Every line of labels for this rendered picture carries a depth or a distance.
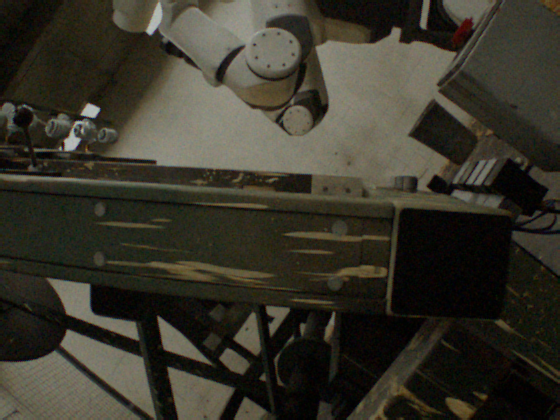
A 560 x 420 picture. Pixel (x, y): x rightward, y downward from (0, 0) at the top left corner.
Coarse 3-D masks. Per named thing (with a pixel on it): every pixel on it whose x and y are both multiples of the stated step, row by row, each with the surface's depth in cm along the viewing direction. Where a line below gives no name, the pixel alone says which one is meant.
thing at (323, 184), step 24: (0, 144) 139; (0, 168) 133; (24, 168) 132; (48, 168) 131; (72, 168) 130; (96, 168) 129; (120, 168) 128; (144, 168) 128; (168, 168) 127; (192, 168) 126; (216, 168) 125; (312, 192) 122; (336, 192) 122; (360, 192) 121
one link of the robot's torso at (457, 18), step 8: (448, 0) 87; (456, 0) 87; (464, 0) 87; (472, 0) 87; (480, 0) 86; (488, 0) 87; (448, 8) 88; (456, 8) 87; (464, 8) 87; (472, 8) 87; (480, 8) 87; (456, 16) 88; (464, 16) 87; (472, 16) 87
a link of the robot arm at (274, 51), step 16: (256, 0) 72; (272, 0) 70; (288, 0) 70; (304, 0) 74; (256, 16) 72; (272, 16) 70; (288, 16) 69; (304, 16) 69; (256, 32) 72; (272, 32) 67; (288, 32) 67; (304, 32) 68; (256, 48) 66; (272, 48) 66; (288, 48) 66; (304, 48) 68; (256, 64) 65; (272, 64) 66; (288, 64) 66; (304, 64) 76; (272, 80) 67
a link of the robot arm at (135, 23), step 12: (120, 0) 72; (132, 0) 72; (144, 0) 72; (156, 0) 74; (120, 12) 74; (132, 12) 73; (144, 12) 74; (120, 24) 75; (132, 24) 75; (144, 24) 76
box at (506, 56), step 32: (512, 0) 43; (480, 32) 44; (512, 32) 43; (544, 32) 43; (480, 64) 44; (512, 64) 43; (544, 64) 43; (448, 96) 54; (480, 96) 46; (512, 96) 44; (544, 96) 43; (512, 128) 48; (544, 128) 43; (544, 160) 50
